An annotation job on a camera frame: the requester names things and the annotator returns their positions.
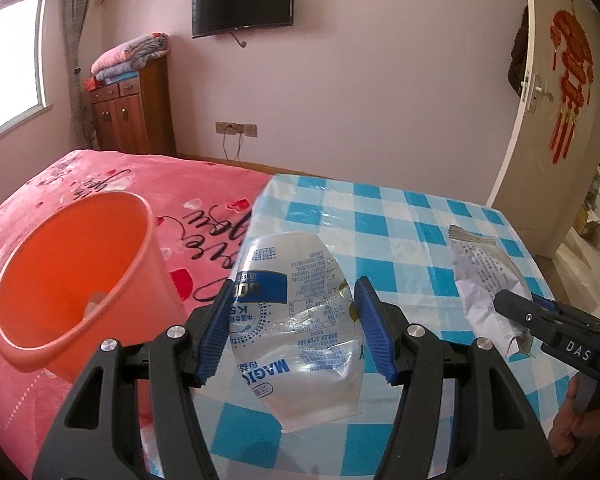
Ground dark bag on door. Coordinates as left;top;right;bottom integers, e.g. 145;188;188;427
507;5;531;98

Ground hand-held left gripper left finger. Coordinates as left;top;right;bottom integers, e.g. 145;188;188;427
32;276;237;480

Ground folded blankets pile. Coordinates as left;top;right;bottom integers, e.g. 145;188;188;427
82;32;172;92

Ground clear plastic bag blue label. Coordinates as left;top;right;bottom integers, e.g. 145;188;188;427
227;232;366;433

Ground window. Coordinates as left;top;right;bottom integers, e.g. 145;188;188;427
0;0;48;141

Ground orange plastic bucket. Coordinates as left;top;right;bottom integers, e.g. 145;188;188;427
0;191;188;386

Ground brown wooden cabinet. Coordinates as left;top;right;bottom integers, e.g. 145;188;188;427
87;55;177;157

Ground grey printed foil packet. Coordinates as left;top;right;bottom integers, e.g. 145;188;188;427
447;225;536;361

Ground black power cable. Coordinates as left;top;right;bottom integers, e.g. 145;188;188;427
222;132;243;161

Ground person's right hand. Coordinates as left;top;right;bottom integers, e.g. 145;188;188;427
549;375;595;460

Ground grey checked curtain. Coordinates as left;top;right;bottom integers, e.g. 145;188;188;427
62;0;101;148

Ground blue white checkered tablecloth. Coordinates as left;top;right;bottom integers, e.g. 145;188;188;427
145;173;581;480

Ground silver door handle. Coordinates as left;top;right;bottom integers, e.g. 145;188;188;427
520;72;556;113

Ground pink printed blanket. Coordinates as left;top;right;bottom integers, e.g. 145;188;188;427
0;148;273;480

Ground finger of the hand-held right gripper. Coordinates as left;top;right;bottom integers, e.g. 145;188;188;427
493;290;600;342
531;296;600;323

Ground cream door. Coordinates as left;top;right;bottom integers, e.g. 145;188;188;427
487;0;600;261

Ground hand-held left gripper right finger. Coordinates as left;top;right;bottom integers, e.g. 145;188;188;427
353;276;563;480

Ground red knot door decoration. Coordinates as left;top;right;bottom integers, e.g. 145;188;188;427
547;7;596;163

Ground cardboard boxes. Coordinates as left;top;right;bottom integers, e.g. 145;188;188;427
572;205;600;251

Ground white wall outlet panel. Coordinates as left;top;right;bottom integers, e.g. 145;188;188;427
215;120;259;137

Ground black wall television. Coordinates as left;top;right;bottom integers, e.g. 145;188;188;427
191;0;296;38

